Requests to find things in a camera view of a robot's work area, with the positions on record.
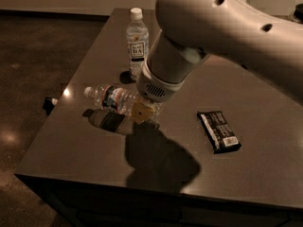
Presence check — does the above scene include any clear water bottle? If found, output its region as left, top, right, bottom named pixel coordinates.
left=82, top=84, right=164, bottom=123

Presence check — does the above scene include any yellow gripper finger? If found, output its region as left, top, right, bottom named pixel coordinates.
left=131, top=97, right=155, bottom=124

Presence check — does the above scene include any black snack bar wrapper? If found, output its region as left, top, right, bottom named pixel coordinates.
left=197, top=111, right=241, bottom=154

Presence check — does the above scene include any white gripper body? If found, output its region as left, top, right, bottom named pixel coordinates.
left=136, top=31, right=210, bottom=103

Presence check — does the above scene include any black table side knob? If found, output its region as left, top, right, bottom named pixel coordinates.
left=43, top=97, right=58, bottom=115

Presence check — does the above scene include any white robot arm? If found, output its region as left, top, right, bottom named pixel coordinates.
left=131, top=0, right=303, bottom=124

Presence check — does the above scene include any upright blue-tinted plastic bottle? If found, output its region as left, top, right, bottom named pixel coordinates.
left=126, top=8, right=149, bottom=80

